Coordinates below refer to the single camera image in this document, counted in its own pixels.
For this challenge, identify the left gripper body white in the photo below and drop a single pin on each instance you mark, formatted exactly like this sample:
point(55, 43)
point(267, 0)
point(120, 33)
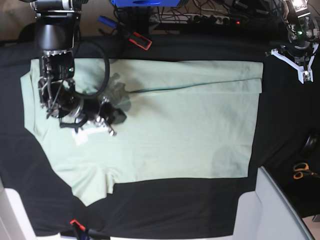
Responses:
point(300, 58)

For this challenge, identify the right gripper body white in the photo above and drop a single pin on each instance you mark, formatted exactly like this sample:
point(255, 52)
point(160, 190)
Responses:
point(98, 114)

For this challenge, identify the light green T-shirt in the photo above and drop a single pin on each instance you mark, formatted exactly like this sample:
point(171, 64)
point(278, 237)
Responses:
point(187, 119)

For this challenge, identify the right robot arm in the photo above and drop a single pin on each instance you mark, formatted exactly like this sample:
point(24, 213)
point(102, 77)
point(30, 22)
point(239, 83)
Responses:
point(56, 29)

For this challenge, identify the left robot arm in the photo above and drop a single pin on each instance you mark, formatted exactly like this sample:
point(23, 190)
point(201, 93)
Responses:
point(303, 36)

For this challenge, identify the black table cloth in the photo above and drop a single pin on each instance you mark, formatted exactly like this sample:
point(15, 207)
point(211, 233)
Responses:
point(173, 208)

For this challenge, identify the black round tape roll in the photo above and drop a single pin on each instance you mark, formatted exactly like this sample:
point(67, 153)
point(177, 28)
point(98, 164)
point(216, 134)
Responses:
point(310, 145)

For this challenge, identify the red black clamp tool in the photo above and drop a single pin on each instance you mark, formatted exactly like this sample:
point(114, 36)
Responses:
point(139, 40)

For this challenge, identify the red clamp bottom edge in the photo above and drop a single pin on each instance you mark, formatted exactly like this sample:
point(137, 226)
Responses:
point(75, 224)

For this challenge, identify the white bin left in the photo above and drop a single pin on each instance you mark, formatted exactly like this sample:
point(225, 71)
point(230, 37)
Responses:
point(14, 222)

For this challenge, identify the blue base box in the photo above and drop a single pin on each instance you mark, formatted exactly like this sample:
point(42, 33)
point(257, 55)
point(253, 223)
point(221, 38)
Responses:
point(145, 3)

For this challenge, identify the grey white bin right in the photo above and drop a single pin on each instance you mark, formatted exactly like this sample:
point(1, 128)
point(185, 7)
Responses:
point(266, 214)

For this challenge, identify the orange handled scissors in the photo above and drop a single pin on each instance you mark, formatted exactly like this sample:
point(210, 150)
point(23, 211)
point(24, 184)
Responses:
point(301, 170)

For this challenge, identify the blue handled tool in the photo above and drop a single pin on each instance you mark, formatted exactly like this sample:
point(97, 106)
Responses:
point(108, 22)

